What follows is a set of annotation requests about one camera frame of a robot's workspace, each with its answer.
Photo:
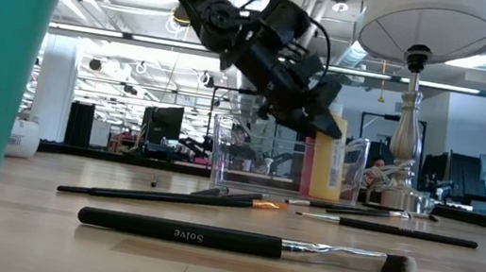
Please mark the black partition panel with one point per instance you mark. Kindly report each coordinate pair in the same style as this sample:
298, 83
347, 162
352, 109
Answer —
457, 173

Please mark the clear plastic bin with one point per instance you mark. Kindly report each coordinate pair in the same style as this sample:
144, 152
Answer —
261, 177

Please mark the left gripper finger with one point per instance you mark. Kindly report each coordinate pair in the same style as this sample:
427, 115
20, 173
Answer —
311, 124
324, 97

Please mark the black background monitor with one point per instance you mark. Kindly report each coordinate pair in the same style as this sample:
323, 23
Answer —
163, 125

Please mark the yellow paint bottle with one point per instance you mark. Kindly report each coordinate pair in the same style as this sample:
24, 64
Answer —
326, 167

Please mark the black background cabinet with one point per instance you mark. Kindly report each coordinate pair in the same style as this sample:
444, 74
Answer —
79, 125

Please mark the black brush orange ferrule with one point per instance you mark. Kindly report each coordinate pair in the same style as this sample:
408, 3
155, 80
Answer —
167, 197

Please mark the black Solve print brush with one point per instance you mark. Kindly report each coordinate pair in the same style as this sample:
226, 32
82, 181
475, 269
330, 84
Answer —
186, 234

